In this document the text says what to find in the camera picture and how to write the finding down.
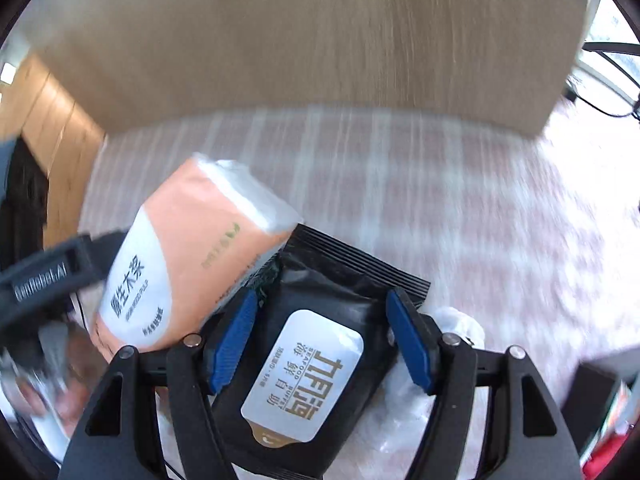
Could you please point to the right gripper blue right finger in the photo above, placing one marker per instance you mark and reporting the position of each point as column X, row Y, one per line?
column 525, row 435

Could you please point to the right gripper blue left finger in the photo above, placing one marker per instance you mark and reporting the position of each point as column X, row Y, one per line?
column 118, row 436

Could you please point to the orange tissue pack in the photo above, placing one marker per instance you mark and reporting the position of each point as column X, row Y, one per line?
column 194, row 242

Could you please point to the black wet wipes pack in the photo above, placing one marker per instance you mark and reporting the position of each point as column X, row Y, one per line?
column 317, row 353

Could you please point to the person's hand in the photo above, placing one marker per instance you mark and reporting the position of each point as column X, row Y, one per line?
column 61, row 385

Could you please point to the red pouch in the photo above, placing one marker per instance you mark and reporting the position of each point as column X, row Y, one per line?
column 603, row 454

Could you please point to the black storage tray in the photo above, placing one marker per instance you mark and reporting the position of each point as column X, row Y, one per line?
column 591, row 395

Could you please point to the crumpled clear plastic bag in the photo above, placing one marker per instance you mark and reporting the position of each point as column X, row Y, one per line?
column 399, row 411

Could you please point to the wooden slat side panel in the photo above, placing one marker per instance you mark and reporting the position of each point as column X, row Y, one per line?
column 63, row 138

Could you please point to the wooden backboard panel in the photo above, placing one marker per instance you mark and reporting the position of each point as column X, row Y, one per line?
column 130, row 63

